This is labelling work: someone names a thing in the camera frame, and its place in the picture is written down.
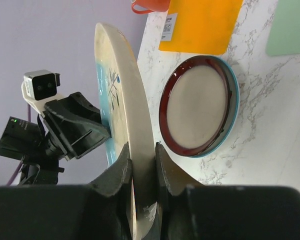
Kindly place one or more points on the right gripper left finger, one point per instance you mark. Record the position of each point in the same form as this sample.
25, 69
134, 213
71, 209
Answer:
118, 177

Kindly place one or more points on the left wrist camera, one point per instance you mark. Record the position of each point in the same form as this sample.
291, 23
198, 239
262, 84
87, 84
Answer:
40, 87

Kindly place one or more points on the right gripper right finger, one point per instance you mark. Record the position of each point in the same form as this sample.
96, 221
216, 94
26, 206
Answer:
174, 177

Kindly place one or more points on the dark red rimmed plate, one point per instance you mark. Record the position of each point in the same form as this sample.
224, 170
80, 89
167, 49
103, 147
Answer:
193, 108

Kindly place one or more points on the green cutting mat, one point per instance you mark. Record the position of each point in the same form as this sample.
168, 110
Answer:
284, 36

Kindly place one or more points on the orange cutting mat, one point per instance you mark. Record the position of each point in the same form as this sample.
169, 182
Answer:
199, 26

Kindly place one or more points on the orange mug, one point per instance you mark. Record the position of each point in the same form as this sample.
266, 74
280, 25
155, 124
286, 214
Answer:
150, 6

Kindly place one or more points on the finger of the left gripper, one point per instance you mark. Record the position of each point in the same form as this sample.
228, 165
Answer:
75, 109
81, 137

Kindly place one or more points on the cream and blue plate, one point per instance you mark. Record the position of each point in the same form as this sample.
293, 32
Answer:
124, 109

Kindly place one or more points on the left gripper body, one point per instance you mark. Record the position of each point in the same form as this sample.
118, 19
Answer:
36, 150

